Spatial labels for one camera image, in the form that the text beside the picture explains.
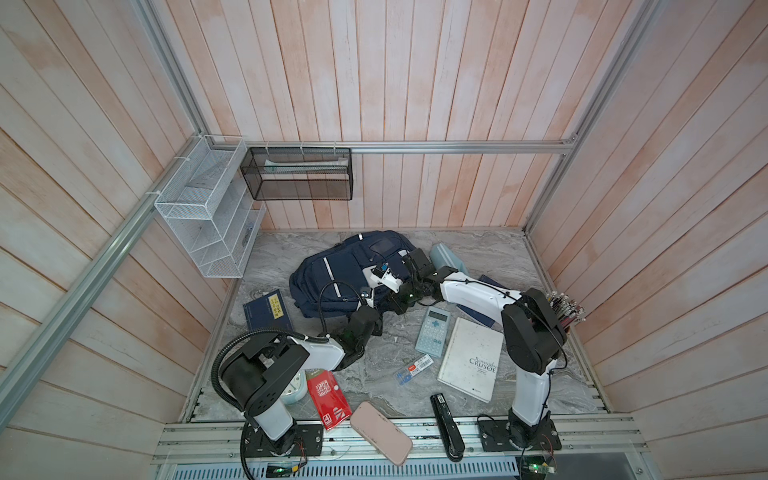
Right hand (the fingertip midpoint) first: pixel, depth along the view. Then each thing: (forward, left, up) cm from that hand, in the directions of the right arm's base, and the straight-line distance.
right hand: (380, 303), depth 90 cm
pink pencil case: (-35, -3, -7) cm, 36 cm away
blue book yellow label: (-1, +37, -6) cm, 37 cm away
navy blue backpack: (+6, +17, +1) cm, 18 cm away
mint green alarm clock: (-25, +22, -6) cm, 34 cm away
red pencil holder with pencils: (-6, -50, +9) cm, 51 cm away
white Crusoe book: (-14, -27, -7) cm, 31 cm away
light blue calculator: (-6, -17, -7) cm, 19 cm away
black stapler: (-33, -18, -5) cm, 38 cm away
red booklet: (-26, +13, -8) cm, 30 cm away
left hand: (-1, +2, -4) cm, 5 cm away
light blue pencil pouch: (+23, -22, -5) cm, 32 cm away
